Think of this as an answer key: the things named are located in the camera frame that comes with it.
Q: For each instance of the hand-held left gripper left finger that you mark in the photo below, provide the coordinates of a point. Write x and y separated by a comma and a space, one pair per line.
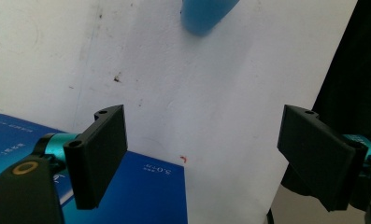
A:
96, 155

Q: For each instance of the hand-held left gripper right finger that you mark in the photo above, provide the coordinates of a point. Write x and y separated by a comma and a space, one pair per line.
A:
317, 158

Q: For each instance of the blue box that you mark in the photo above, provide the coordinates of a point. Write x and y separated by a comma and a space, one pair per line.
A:
136, 189

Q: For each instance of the black curtain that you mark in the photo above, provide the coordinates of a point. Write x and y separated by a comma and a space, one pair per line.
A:
354, 77

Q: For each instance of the blue plastic object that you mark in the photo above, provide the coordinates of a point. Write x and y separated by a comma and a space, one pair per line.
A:
205, 14

